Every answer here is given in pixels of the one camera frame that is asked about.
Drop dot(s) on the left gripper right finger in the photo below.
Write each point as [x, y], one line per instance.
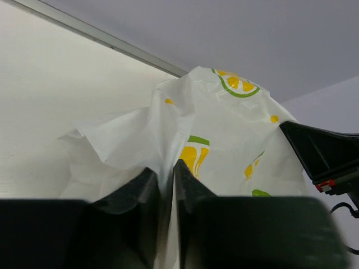
[253, 232]

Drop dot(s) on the white lemon-print plastic bag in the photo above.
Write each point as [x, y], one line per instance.
[225, 129]

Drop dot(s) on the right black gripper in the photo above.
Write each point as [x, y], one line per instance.
[330, 159]

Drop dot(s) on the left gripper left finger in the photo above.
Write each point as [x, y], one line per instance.
[117, 231]

